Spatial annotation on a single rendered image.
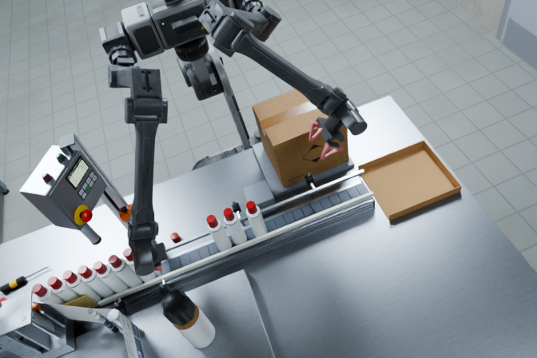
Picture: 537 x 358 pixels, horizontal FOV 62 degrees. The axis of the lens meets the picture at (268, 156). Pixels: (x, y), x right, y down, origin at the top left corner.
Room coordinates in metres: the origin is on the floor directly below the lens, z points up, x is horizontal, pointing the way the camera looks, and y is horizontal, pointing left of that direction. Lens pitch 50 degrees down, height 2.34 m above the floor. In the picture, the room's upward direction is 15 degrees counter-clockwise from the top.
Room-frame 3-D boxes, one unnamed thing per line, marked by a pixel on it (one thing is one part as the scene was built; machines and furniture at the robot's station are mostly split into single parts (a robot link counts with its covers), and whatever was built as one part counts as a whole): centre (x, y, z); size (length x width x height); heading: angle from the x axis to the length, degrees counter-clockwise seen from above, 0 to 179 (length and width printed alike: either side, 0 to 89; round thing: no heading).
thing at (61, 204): (0.90, 0.60, 1.38); 0.17 x 0.10 x 0.19; 153
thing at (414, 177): (0.97, -0.51, 0.85); 0.30 x 0.26 x 0.04; 98
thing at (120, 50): (1.38, 0.41, 1.45); 0.09 x 0.08 x 0.12; 99
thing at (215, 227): (0.87, 0.25, 0.98); 0.05 x 0.05 x 0.20
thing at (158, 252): (0.77, 0.46, 1.12); 0.10 x 0.07 x 0.07; 98
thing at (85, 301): (0.76, 0.78, 0.94); 0.10 x 0.01 x 0.09; 98
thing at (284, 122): (1.22, -0.16, 0.99); 0.30 x 0.24 x 0.27; 99
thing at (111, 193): (0.97, 0.54, 1.17); 0.04 x 0.04 x 0.67; 8
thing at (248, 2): (1.46, -0.08, 1.45); 0.09 x 0.08 x 0.12; 99
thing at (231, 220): (0.88, 0.18, 0.98); 0.05 x 0.05 x 0.20
